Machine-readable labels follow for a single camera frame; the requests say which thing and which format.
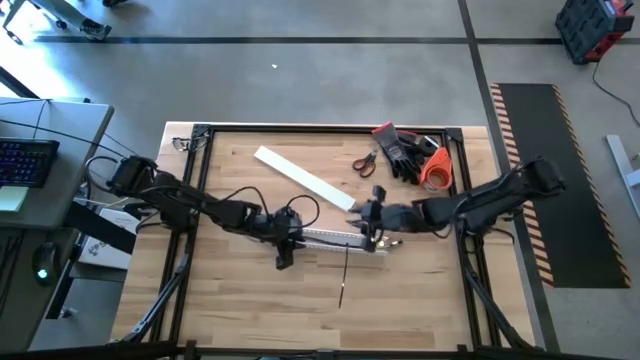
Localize black mat with orange stripes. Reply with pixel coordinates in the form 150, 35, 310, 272
488, 82, 633, 290

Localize red-handled scissors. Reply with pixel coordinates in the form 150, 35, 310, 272
349, 147, 379, 180

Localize black metal bar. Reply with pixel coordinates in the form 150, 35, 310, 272
0, 65, 40, 100

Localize white slotted cable duct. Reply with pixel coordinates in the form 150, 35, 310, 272
298, 226, 391, 256

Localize bundle of thin wires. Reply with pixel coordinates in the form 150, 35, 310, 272
337, 243, 351, 310

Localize black and red tool box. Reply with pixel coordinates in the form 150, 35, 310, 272
553, 0, 635, 65

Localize black desk crossbar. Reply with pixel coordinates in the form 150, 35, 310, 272
45, 201, 137, 321

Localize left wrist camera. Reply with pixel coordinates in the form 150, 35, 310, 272
277, 205, 304, 227

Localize grey metal rail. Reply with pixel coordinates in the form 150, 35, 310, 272
604, 133, 640, 222

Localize black desk cable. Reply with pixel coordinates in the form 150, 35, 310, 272
0, 118, 141, 166

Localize black aluminium extrusion frame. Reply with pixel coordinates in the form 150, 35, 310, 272
107, 123, 540, 360

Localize black work glove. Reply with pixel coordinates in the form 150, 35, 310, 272
397, 129, 426, 166
370, 122, 424, 186

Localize black tape roll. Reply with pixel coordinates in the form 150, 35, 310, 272
417, 135, 441, 157

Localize black left camera cable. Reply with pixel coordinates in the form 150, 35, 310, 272
219, 185, 322, 231

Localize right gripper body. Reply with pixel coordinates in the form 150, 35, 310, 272
364, 199, 427, 252

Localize black computer mouse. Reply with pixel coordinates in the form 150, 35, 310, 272
31, 241, 61, 288

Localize black floor cable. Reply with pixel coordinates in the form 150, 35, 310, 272
591, 53, 640, 129

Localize white duct cover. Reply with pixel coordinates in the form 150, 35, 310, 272
253, 144, 358, 213

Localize grey desk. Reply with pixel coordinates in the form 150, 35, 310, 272
0, 97, 115, 354

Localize black backlit keyboard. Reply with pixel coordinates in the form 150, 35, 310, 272
0, 138, 61, 189

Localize orange tape dispenser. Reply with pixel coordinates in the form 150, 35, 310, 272
418, 146, 454, 193

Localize grey rolling stand base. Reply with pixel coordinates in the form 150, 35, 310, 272
1, 0, 113, 46

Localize white cardboard box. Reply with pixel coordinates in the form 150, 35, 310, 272
78, 207, 139, 271

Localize pale green note pad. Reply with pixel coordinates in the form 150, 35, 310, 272
0, 185, 30, 213

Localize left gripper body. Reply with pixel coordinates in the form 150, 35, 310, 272
269, 207, 308, 272

